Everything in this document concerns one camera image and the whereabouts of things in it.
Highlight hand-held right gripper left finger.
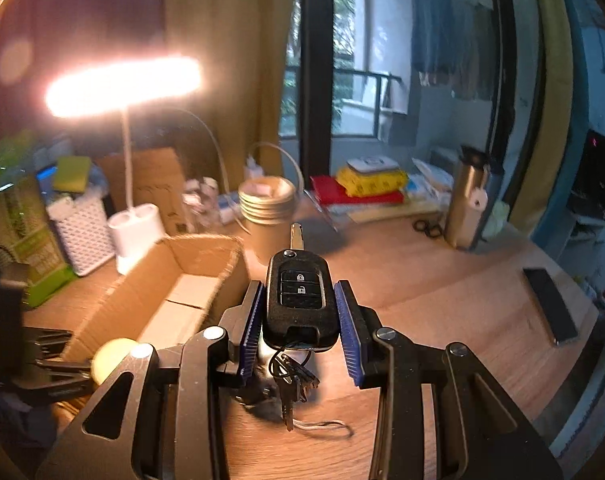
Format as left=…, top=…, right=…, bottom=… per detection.
left=35, top=280, right=263, bottom=480

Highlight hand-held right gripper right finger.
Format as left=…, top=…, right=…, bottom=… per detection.
left=333, top=280, right=565, bottom=480

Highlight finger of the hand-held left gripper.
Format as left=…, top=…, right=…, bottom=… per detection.
left=25, top=327, right=78, bottom=357
left=32, top=359, right=98, bottom=402

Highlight jar with yellow lid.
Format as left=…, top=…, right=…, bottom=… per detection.
left=91, top=338, right=139, bottom=386

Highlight black car key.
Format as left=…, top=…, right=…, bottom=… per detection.
left=262, top=222, right=342, bottom=353

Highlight small keys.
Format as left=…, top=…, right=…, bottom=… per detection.
left=267, top=347, right=353, bottom=436

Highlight cardboard box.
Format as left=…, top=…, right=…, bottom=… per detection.
left=60, top=234, right=250, bottom=366

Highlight green carton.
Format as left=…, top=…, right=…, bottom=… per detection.
left=0, top=135, right=78, bottom=308

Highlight white woven plastic basket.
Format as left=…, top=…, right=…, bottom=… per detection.
left=47, top=195, right=116, bottom=277

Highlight stack of paper bowls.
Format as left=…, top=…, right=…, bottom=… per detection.
left=237, top=176, right=297, bottom=263

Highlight black scissors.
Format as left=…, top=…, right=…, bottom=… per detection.
left=413, top=219, right=444, bottom=238

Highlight white desk lamp base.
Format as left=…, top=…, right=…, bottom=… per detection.
left=45, top=57, right=203, bottom=276

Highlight yellow packet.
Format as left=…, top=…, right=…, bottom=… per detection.
left=336, top=166, right=408, bottom=198

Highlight yellow-green sponge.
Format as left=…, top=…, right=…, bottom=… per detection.
left=52, top=156, right=93, bottom=193

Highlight flat white device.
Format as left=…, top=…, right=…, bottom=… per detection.
left=346, top=156, right=400, bottom=173

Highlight steel thermos bottle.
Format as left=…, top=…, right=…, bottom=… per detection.
left=443, top=145, right=493, bottom=251

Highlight stack of white papers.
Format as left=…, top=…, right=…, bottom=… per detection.
left=407, top=157, right=455, bottom=201

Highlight printed cardboard lamp package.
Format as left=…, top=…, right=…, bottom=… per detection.
left=100, top=147, right=188, bottom=236

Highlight black smartphone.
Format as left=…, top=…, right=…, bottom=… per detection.
left=522, top=267, right=580, bottom=346

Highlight balcony railing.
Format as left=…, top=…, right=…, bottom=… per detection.
left=332, top=67, right=403, bottom=136

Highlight olive curtain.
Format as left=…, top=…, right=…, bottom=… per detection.
left=507, top=0, right=578, bottom=231
left=165, top=0, right=303, bottom=196

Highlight black monitor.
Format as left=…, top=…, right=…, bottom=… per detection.
left=567, top=130, right=605, bottom=221

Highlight hanging clothes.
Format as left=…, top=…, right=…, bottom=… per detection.
left=409, top=0, right=498, bottom=101

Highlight white cable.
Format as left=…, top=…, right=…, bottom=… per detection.
left=170, top=107, right=233, bottom=201

